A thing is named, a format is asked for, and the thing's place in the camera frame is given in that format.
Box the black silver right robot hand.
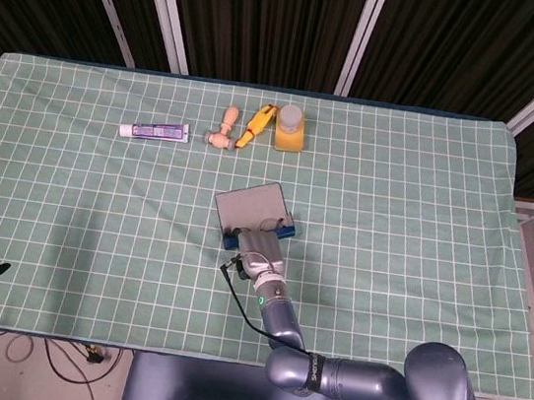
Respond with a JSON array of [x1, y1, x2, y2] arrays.
[[226, 210, 296, 283]]

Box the yellow sponge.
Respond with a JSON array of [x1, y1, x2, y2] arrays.
[[271, 120, 308, 156]]

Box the small wooden toy hammer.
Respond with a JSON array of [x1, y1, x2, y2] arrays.
[[203, 103, 244, 152]]

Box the yellow rubber chicken toy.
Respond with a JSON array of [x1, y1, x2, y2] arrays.
[[234, 100, 281, 154]]

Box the green checked tablecloth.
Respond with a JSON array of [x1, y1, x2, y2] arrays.
[[0, 50, 534, 400]]

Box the blue-grey robot torso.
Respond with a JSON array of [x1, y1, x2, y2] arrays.
[[118, 348, 338, 400]]

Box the white purple toothpaste tube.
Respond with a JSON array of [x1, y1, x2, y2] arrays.
[[116, 113, 192, 148]]

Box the black yellow power plug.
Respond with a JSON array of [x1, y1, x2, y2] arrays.
[[83, 344, 108, 367]]

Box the black arm strap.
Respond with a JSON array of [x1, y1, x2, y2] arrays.
[[300, 350, 327, 398]]

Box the wide white frame post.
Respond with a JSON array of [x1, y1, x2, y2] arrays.
[[124, 0, 200, 76]]

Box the thin white frame post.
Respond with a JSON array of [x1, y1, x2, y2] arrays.
[[58, 0, 145, 68]]

